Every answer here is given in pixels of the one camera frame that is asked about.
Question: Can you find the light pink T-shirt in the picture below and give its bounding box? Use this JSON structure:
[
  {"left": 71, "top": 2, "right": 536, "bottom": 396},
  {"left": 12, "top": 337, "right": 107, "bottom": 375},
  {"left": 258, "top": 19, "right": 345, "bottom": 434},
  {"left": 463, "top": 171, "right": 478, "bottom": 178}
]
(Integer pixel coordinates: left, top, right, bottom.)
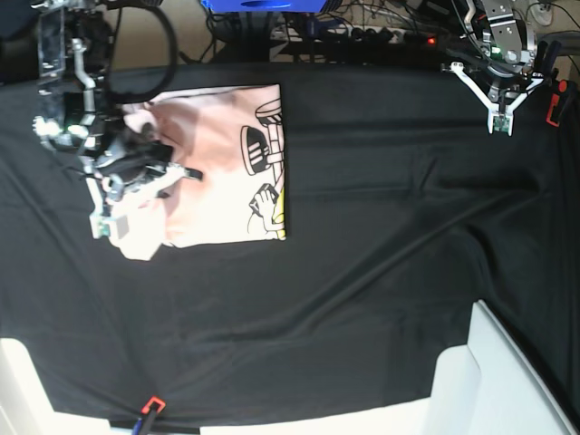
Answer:
[{"left": 111, "top": 84, "right": 286, "bottom": 261}]

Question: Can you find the red clamp at right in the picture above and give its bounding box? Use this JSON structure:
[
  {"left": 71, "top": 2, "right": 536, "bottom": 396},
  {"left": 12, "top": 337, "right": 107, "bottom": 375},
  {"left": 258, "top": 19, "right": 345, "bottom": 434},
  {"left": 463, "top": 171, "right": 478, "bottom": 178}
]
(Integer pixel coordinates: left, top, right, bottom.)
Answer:
[{"left": 546, "top": 80, "right": 568, "bottom": 127}]

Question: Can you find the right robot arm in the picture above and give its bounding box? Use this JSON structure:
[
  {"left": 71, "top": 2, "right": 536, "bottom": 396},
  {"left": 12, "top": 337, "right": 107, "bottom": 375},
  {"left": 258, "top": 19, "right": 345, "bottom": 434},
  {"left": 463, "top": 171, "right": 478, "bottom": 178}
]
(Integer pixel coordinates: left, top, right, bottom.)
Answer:
[{"left": 31, "top": 1, "right": 203, "bottom": 242}]

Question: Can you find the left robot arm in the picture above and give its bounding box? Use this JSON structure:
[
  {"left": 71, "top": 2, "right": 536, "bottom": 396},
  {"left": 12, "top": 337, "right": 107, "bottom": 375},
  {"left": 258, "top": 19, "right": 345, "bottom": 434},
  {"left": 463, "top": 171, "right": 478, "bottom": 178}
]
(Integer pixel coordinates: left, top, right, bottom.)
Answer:
[{"left": 441, "top": 1, "right": 547, "bottom": 135}]

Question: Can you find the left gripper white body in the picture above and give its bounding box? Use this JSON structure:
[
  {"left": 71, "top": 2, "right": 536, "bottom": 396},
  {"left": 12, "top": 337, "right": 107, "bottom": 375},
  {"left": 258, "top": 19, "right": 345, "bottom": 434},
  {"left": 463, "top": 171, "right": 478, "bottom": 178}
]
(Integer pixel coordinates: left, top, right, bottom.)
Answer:
[{"left": 441, "top": 62, "right": 546, "bottom": 136}]

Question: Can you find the red clamp at bottom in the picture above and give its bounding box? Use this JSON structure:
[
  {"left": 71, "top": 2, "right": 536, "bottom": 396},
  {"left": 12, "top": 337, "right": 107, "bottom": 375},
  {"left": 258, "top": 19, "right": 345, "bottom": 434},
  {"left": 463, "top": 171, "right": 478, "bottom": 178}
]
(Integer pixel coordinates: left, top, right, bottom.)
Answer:
[{"left": 131, "top": 396, "right": 166, "bottom": 435}]

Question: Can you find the red clamp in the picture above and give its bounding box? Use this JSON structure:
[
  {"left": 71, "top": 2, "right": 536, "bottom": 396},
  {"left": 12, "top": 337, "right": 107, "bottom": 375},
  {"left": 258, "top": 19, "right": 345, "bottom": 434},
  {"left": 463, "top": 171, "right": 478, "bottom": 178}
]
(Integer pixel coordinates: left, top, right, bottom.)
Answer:
[
  {"left": 131, "top": 396, "right": 166, "bottom": 435},
  {"left": 546, "top": 80, "right": 568, "bottom": 127}
]

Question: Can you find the black power strip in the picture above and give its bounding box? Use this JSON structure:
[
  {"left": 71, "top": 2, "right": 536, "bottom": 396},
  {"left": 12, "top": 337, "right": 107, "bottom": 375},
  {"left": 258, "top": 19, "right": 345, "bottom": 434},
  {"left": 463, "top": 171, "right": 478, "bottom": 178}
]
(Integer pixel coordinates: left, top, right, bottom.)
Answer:
[{"left": 270, "top": 23, "right": 439, "bottom": 48}]

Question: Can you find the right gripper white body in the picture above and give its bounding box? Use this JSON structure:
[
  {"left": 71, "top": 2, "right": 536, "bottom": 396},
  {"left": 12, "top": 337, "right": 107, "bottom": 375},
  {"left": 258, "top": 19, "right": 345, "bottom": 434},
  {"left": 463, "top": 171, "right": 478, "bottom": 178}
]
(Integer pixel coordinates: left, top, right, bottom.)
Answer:
[{"left": 79, "top": 130, "right": 203, "bottom": 241}]

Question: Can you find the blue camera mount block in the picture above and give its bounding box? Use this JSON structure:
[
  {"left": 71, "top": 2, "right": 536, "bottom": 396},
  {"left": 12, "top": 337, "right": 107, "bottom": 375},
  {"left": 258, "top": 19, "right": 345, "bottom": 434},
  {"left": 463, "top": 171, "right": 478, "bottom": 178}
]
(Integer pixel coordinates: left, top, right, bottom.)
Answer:
[{"left": 201, "top": 0, "right": 326, "bottom": 14}]

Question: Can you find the black table cloth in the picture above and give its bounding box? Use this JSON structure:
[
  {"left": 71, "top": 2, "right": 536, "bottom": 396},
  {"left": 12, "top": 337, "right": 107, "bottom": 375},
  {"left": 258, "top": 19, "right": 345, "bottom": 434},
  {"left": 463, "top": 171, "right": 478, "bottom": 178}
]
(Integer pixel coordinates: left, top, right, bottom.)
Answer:
[{"left": 1, "top": 63, "right": 579, "bottom": 426}]

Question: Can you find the white frame left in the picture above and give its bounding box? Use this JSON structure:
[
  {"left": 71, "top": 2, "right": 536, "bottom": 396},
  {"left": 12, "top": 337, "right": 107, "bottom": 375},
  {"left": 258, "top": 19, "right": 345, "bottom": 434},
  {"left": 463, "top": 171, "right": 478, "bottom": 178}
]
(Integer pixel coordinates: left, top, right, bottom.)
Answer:
[{"left": 1, "top": 338, "right": 111, "bottom": 435}]

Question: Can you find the white frame right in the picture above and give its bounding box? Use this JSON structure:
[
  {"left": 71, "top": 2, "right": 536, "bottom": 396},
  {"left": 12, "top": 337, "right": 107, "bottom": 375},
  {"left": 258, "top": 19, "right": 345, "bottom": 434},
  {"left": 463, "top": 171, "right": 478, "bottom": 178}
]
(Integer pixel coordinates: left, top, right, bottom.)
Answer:
[{"left": 428, "top": 301, "right": 576, "bottom": 435}]

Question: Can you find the white frame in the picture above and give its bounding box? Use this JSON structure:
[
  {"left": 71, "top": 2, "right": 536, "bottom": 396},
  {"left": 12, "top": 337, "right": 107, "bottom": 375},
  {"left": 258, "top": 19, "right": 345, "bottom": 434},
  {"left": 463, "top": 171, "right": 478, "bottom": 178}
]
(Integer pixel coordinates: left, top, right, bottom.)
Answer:
[
  {"left": 1, "top": 338, "right": 111, "bottom": 435},
  {"left": 428, "top": 301, "right": 576, "bottom": 435}
]

